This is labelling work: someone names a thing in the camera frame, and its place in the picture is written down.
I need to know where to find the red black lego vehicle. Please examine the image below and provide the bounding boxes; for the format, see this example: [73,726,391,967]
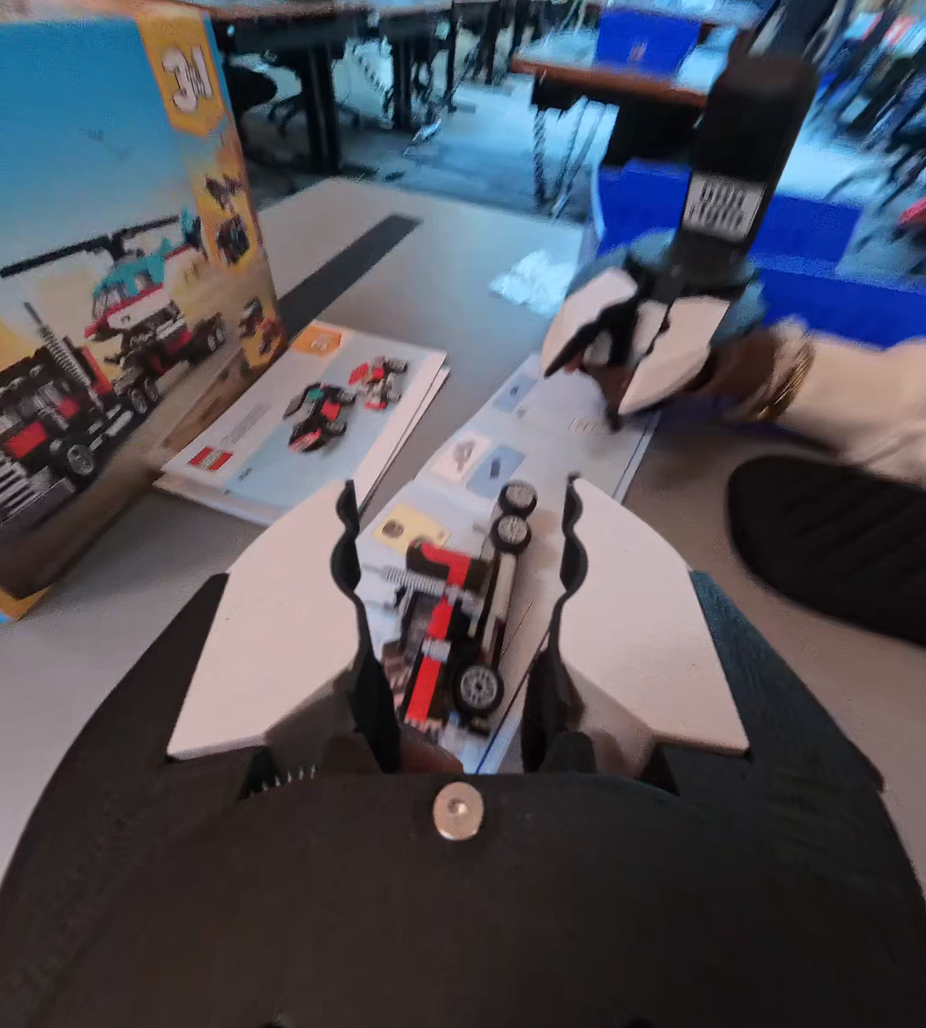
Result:
[372,479,539,743]

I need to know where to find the wooden office desk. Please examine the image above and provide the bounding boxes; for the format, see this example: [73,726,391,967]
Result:
[511,33,713,207]

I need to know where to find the closed lego instruction booklet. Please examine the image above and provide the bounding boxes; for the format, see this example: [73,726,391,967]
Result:
[155,322,451,528]

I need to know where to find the black quilted pad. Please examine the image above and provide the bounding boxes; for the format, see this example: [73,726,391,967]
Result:
[728,455,926,663]

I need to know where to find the small blue plastic bin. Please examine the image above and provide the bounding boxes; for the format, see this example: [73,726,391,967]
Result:
[597,9,705,75]

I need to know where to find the black tape strip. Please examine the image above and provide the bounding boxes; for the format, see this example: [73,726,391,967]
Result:
[270,214,424,334]

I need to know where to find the gold bead bracelets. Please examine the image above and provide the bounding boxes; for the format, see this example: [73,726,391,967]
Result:
[757,335,819,425]

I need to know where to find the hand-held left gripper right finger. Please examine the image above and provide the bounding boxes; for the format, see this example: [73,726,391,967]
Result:
[523,479,750,772]

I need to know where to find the person's right hand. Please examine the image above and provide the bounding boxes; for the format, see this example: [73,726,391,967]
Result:
[704,319,801,422]

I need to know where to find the clear plastic bag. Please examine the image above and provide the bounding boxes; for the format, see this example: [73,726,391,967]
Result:
[491,250,581,316]

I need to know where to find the black office chair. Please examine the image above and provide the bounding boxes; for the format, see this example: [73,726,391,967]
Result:
[225,57,322,138]

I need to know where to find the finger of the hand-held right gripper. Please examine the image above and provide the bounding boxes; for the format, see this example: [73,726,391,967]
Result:
[540,266,644,382]
[611,298,732,422]

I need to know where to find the open lego instruction booklet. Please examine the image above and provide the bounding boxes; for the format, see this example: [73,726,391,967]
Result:
[351,351,665,775]

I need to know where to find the lego set box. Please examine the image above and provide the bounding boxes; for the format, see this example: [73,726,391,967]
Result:
[0,1,287,624]

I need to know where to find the large blue plastic bin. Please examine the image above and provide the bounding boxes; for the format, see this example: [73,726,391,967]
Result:
[592,158,926,348]

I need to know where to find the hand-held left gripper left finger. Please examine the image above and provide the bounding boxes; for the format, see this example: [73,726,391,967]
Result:
[166,479,404,772]

